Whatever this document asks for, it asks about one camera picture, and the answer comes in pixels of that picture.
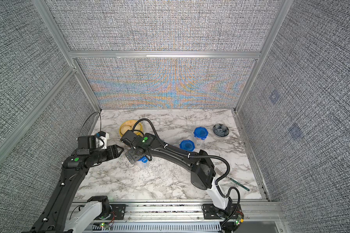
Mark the grey bowl with stones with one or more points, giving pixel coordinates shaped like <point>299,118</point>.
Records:
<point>220,130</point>

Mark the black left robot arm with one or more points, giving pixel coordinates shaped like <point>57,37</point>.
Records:
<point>54,218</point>

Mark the yellow steamer basket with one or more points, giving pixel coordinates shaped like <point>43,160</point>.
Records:
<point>128,125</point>

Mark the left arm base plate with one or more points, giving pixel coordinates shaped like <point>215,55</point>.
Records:
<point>113,212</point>

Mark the aluminium front rail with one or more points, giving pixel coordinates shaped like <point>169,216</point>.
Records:
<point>188,210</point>

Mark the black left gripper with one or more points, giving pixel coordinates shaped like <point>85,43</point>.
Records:
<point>107,148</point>

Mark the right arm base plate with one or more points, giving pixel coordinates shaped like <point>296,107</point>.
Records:
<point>211,212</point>

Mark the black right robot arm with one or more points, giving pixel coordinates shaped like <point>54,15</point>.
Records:
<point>206,171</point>

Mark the blue lid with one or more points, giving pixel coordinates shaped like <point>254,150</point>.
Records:
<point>187,145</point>
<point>201,133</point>
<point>143,160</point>

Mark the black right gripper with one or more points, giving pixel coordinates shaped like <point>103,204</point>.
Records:
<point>130,154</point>

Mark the green handled fork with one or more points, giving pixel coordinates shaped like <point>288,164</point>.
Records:
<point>233,180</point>

